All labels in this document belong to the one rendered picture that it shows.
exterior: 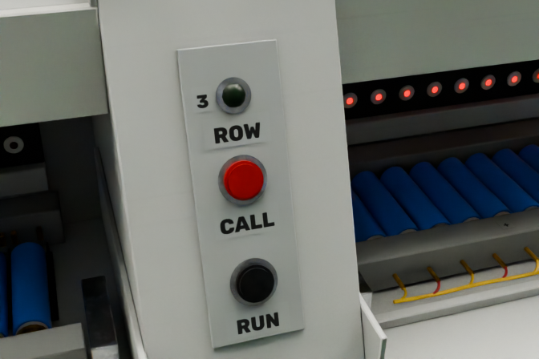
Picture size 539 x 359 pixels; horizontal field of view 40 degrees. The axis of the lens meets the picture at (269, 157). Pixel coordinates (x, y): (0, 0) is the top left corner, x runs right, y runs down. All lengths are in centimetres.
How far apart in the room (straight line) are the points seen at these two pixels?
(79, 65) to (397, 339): 21
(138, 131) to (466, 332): 20
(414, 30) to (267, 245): 11
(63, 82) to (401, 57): 14
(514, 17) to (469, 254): 14
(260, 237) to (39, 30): 12
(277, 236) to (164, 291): 5
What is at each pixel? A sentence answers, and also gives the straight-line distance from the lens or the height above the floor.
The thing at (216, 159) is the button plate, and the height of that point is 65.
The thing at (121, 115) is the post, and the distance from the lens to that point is 29.
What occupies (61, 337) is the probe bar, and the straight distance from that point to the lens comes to 36.
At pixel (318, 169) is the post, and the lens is 31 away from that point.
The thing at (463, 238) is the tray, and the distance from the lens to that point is 42.
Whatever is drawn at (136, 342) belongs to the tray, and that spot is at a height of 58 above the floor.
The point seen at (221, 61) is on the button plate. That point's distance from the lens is 29.
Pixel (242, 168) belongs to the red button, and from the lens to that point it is 29.
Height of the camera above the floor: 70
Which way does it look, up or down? 10 degrees down
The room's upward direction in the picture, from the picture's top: 6 degrees counter-clockwise
